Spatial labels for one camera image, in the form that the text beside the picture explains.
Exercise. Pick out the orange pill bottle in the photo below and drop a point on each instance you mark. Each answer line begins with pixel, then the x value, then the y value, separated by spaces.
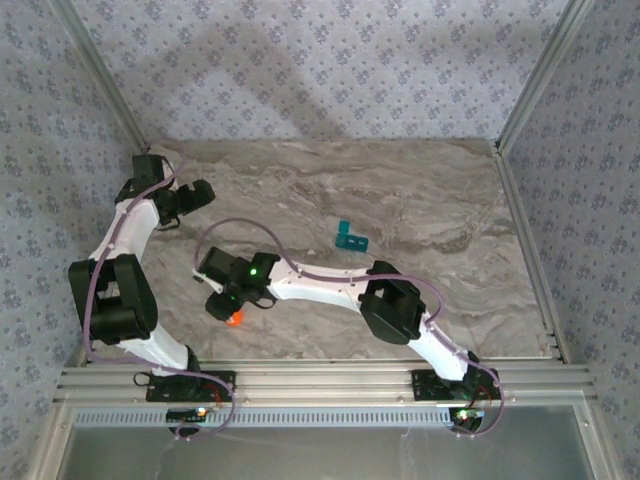
pixel 236 320

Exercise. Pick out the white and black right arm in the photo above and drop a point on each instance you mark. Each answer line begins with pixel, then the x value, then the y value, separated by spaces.
pixel 320 285

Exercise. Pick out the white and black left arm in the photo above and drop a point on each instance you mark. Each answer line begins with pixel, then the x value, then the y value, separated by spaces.
pixel 132 235

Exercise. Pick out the teal pill organizer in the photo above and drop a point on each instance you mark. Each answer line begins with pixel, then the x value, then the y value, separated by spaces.
pixel 350 242

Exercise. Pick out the small circuit board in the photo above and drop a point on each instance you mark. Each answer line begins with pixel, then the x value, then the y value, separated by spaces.
pixel 187 414
pixel 467 415

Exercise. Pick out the grey metal sheet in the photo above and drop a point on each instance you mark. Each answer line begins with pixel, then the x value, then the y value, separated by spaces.
pixel 320 455

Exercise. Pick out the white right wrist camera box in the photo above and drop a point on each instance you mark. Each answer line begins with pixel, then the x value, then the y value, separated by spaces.
pixel 204 276

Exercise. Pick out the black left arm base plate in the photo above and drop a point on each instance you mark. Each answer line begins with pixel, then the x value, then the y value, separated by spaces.
pixel 220 382

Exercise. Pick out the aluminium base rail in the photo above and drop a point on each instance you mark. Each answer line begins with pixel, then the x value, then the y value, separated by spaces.
pixel 320 380

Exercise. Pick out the aluminium frame post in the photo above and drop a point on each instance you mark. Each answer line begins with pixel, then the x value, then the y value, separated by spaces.
pixel 102 70
pixel 542 70

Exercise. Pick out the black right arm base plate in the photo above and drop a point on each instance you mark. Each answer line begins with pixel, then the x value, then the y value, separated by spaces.
pixel 425 385

